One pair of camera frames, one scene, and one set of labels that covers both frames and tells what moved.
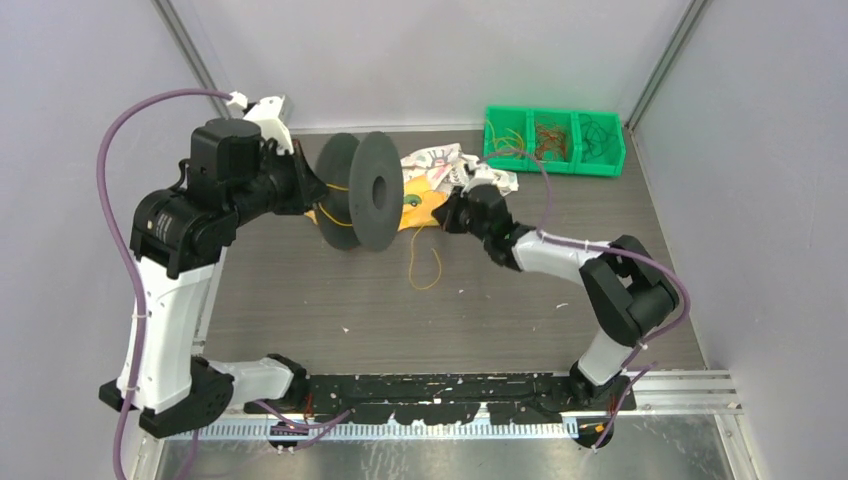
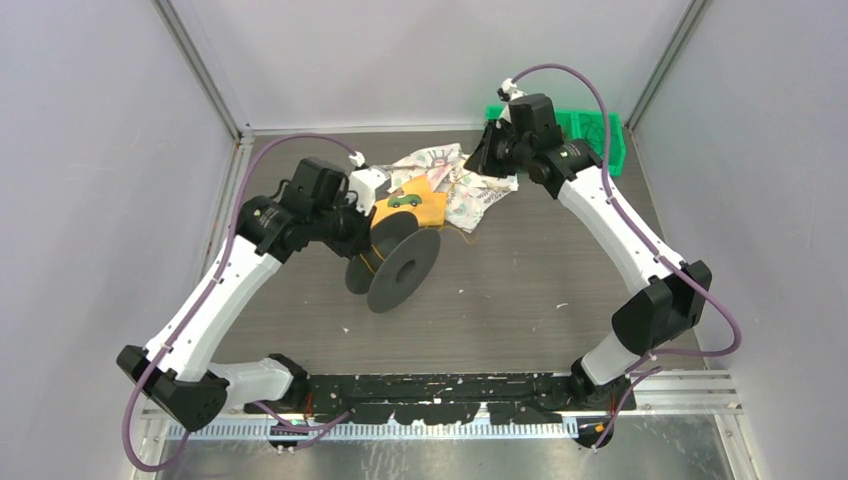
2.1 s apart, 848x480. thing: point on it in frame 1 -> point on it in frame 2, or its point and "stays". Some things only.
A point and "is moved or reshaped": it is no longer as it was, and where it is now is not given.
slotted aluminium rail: x=373 y=430 stays
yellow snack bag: x=421 y=199 stays
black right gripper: x=447 y=214 -> x=481 y=162
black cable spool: x=348 y=166 is moved or reshaped
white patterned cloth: x=454 y=167 stays
